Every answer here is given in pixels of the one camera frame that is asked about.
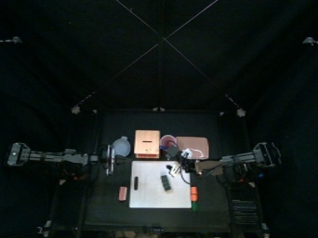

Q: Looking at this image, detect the wooden box with slot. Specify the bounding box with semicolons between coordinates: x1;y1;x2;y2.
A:
132;129;162;160

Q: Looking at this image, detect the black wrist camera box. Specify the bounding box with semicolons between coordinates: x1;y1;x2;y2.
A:
164;145;183;160

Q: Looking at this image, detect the white cutting board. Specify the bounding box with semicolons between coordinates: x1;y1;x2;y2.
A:
128;160;194;209

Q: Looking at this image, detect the pale blue round plate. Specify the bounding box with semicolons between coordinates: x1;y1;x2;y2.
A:
111;136;132;158

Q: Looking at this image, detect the pink salmon sushi piece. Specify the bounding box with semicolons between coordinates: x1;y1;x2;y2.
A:
117;186;129;202

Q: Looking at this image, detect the pink cup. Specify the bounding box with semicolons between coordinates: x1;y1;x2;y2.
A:
159;134;179;151

